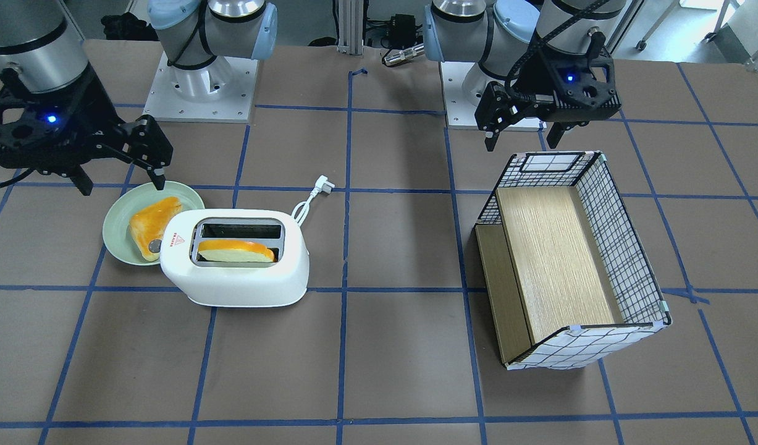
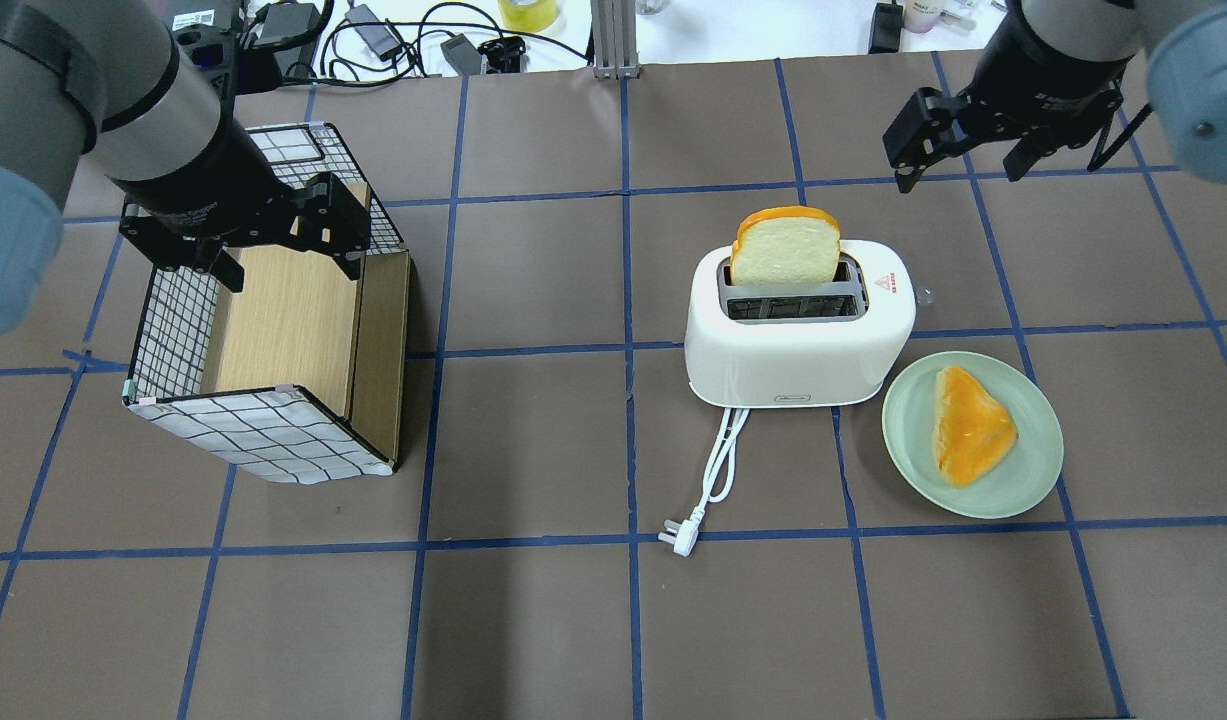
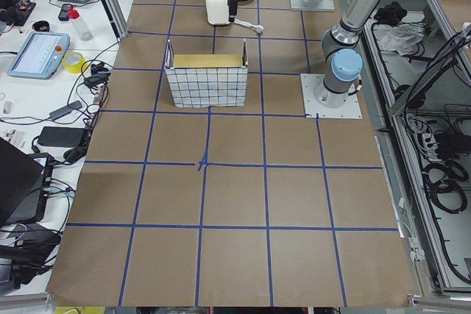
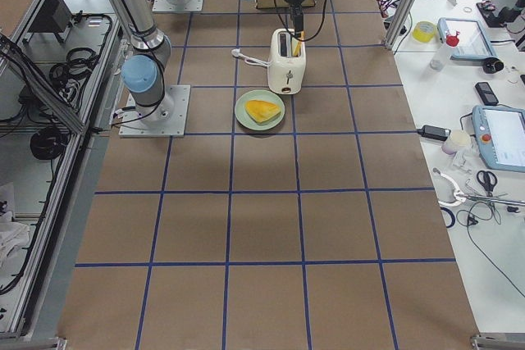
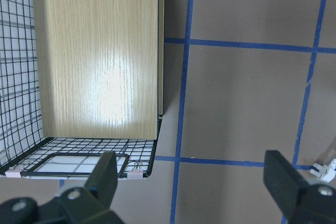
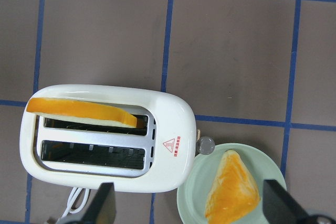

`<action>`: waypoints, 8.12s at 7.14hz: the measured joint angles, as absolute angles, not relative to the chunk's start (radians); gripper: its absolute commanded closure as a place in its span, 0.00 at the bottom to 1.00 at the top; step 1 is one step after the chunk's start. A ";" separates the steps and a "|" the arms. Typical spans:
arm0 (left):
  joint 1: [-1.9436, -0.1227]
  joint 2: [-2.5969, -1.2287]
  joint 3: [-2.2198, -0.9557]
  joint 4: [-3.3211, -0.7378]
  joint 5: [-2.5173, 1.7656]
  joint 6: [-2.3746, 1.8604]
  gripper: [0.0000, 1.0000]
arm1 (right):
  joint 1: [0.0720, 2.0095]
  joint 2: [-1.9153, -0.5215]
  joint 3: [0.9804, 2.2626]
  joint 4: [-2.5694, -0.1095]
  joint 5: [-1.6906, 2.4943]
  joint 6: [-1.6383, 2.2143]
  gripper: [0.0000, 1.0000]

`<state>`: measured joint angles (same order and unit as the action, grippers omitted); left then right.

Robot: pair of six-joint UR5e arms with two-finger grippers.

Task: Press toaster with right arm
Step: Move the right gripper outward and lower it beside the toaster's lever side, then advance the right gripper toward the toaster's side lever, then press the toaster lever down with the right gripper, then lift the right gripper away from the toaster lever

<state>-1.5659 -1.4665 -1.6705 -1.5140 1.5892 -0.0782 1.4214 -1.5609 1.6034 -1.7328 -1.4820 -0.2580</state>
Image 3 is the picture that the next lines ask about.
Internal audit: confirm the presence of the black laptop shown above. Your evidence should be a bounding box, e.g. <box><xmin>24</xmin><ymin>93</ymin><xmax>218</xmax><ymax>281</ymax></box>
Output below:
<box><xmin>1</xmin><ymin>139</ymin><xmax>53</xmax><ymax>226</ymax></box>

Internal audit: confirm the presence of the clear bottle red cap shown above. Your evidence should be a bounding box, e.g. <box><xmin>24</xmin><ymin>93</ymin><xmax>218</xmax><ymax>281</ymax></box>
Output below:
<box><xmin>68</xmin><ymin>6</ymin><xmax>93</xmax><ymax>41</ymax></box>

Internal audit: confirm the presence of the wooden board in basket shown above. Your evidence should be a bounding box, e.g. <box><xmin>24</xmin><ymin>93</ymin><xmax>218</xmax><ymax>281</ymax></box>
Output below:
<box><xmin>173</xmin><ymin>54</ymin><xmax>247</xmax><ymax>68</ymax></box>

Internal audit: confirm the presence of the blue teach pendant near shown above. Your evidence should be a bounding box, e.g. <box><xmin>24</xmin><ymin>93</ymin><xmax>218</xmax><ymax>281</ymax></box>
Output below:
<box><xmin>7</xmin><ymin>32</ymin><xmax>70</xmax><ymax>79</ymax></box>

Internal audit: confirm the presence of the wire grid basket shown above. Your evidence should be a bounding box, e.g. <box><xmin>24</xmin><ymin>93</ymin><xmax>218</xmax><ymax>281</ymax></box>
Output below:
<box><xmin>165</xmin><ymin>40</ymin><xmax>249</xmax><ymax>108</ymax></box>

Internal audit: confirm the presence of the white toaster power cord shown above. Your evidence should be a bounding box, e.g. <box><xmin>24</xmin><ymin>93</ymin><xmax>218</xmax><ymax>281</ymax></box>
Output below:
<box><xmin>233</xmin><ymin>18</ymin><xmax>265</xmax><ymax>34</ymax></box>

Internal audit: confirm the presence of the black remote phone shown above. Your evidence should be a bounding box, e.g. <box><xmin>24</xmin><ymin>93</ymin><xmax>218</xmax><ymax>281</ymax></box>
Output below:
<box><xmin>58</xmin><ymin>3</ymin><xmax>73</xmax><ymax>22</ymax></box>

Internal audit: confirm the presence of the black power adapter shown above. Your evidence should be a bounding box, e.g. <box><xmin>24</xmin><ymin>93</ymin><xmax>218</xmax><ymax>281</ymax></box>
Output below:
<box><xmin>38</xmin><ymin>126</ymin><xmax>86</xmax><ymax>148</ymax></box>

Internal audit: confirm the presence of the white toaster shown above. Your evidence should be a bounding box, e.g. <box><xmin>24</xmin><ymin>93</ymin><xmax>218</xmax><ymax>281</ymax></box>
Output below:
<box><xmin>205</xmin><ymin>0</ymin><xmax>230</xmax><ymax>26</ymax></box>

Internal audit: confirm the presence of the yellow tape roll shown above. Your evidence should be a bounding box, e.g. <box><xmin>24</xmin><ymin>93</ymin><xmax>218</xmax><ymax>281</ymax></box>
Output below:
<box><xmin>61</xmin><ymin>51</ymin><xmax>85</xmax><ymax>74</ymax></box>

